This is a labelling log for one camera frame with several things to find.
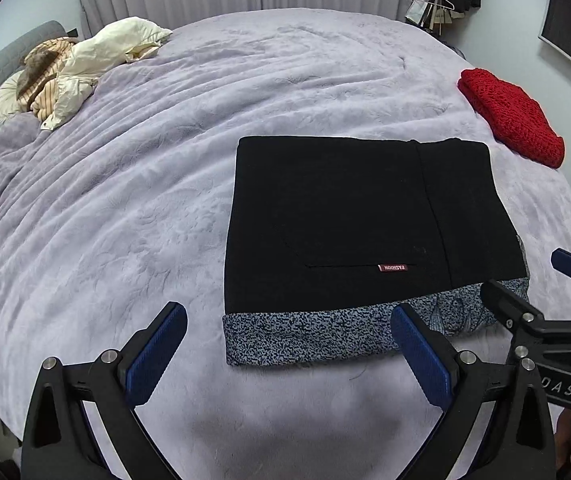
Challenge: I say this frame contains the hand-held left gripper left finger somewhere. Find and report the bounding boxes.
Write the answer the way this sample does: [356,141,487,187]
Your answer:
[20,301,189,480]

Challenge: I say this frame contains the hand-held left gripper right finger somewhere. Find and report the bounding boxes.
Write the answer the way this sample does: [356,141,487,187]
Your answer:
[390,302,559,480]

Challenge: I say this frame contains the black pants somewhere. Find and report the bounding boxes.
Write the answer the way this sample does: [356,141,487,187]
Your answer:
[222,135,532,370]

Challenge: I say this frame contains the purple fleece blanket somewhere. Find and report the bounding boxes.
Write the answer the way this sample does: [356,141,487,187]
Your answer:
[0,7,571,480]

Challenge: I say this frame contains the red knitted sweater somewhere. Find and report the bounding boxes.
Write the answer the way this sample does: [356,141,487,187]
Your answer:
[457,67,565,170]

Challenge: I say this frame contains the round cream pillow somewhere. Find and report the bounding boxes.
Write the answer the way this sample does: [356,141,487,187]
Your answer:
[0,70,32,130]

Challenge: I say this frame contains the clothes hangers with tags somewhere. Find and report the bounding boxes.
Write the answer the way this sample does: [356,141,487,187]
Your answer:
[404,0,466,37]

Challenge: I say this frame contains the striped beige garment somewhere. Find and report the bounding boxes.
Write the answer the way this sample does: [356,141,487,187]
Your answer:
[18,37,80,123]

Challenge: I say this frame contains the cream puffer jacket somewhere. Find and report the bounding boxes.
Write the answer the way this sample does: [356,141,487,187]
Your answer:
[40,16,174,132]

